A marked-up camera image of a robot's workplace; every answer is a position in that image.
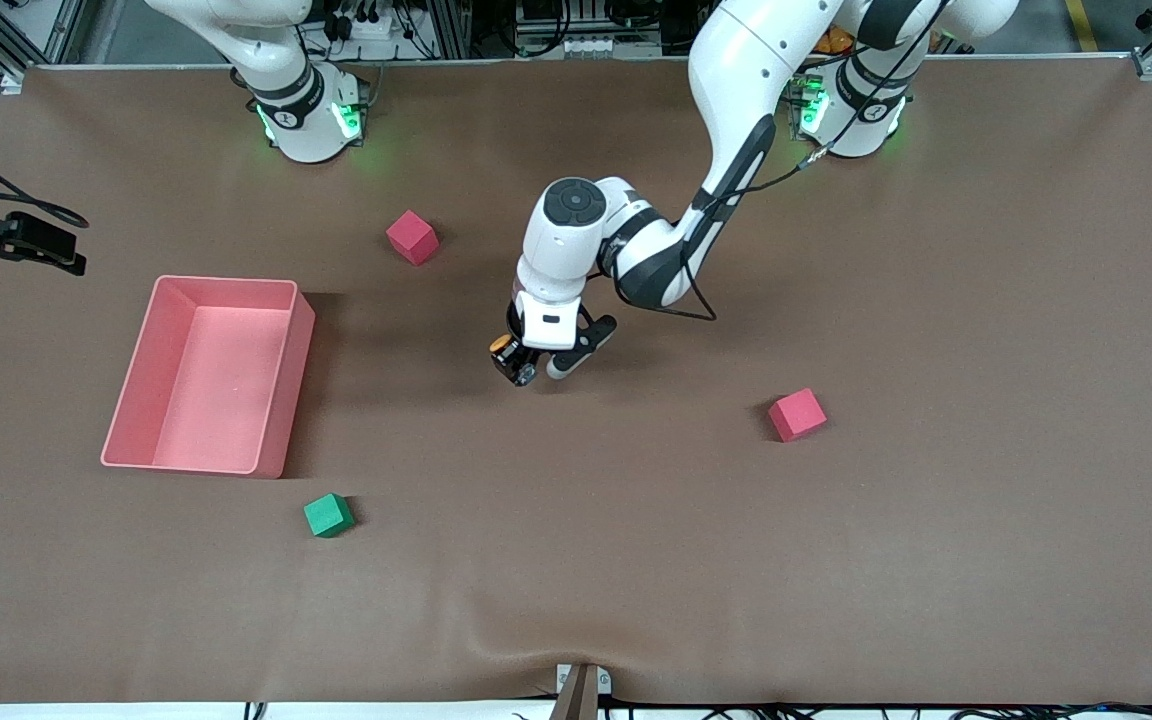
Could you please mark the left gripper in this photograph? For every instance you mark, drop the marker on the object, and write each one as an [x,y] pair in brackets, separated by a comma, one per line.
[514,323]

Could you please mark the orange push button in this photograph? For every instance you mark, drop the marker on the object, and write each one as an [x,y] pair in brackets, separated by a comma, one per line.
[502,345]

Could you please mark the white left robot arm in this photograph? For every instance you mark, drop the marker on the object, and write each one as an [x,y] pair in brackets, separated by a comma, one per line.
[736,80]

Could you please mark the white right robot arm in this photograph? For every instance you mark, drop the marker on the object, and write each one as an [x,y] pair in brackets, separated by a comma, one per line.
[286,90]

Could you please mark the pink foam cube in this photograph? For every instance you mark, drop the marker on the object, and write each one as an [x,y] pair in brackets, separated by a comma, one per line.
[796,415]
[412,237]

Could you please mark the brown table mat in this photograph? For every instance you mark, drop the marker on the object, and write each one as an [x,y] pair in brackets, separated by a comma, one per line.
[576,560]

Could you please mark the pink plastic bin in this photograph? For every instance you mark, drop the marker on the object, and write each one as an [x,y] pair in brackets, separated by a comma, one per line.
[216,380]

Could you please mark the green foam cube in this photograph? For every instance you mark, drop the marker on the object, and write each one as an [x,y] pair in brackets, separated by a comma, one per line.
[328,515]

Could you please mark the white connector block row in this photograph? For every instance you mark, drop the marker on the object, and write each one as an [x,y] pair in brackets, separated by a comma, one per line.
[596,45]

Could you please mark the aluminium rack column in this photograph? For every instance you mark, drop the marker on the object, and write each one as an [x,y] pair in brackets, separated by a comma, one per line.
[446,25]

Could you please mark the metal table clamp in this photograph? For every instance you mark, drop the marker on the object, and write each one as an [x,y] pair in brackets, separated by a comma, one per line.
[581,690]

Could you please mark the white power strip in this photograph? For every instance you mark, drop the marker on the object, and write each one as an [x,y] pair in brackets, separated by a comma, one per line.
[366,25]

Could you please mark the orange snack bag pile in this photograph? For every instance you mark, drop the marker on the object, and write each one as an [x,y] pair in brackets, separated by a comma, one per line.
[836,40]

